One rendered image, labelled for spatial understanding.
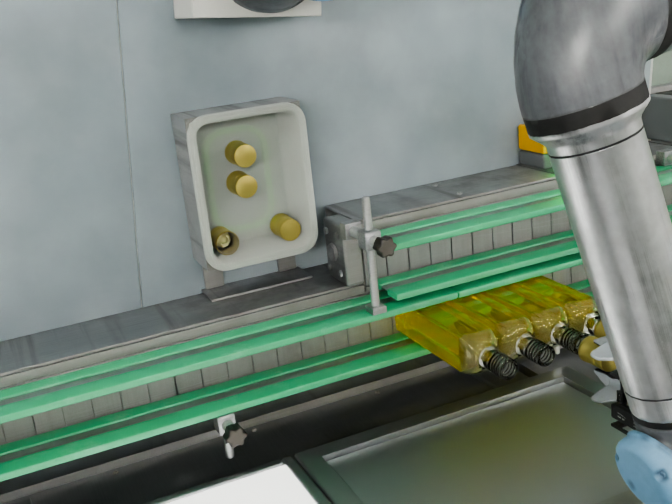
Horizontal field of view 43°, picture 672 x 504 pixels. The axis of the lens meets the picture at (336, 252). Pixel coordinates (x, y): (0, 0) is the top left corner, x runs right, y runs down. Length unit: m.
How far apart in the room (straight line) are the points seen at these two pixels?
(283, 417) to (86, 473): 0.31
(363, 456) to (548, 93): 0.67
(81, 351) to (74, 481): 0.23
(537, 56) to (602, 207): 0.13
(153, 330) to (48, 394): 0.17
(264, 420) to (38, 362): 0.39
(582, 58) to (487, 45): 0.83
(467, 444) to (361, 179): 0.46
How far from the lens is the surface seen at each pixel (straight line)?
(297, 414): 1.39
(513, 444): 1.21
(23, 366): 1.18
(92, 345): 1.20
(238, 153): 1.23
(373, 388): 1.45
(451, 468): 1.16
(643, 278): 0.71
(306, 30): 1.33
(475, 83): 1.47
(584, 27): 0.66
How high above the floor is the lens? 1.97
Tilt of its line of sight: 62 degrees down
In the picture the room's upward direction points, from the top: 120 degrees clockwise
